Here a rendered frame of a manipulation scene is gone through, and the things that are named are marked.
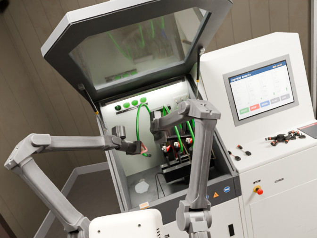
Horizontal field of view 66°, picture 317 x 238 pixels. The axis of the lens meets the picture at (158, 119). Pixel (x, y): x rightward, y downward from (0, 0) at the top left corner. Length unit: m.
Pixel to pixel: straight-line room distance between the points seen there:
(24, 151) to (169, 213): 0.89
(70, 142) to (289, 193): 1.37
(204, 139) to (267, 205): 1.05
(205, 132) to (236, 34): 2.33
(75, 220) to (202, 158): 0.50
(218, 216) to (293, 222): 0.59
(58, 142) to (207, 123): 0.57
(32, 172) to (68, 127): 2.67
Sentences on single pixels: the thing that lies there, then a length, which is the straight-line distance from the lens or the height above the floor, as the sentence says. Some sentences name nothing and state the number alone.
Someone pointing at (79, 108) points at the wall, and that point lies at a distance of 3.41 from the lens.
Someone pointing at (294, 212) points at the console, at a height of 0.49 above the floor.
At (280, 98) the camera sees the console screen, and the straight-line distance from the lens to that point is 1.81.
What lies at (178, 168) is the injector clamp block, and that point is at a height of 0.98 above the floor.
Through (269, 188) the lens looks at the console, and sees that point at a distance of 1.71.
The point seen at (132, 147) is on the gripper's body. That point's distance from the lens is 1.29.
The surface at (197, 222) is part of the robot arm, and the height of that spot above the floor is 1.26.
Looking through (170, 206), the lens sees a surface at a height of 0.90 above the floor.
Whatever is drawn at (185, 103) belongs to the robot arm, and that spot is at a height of 1.60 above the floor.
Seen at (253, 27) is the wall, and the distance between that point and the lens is 3.11.
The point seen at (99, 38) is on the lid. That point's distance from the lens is 0.97.
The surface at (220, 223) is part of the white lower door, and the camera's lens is 1.70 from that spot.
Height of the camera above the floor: 1.91
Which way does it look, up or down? 23 degrees down
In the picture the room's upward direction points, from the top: 15 degrees counter-clockwise
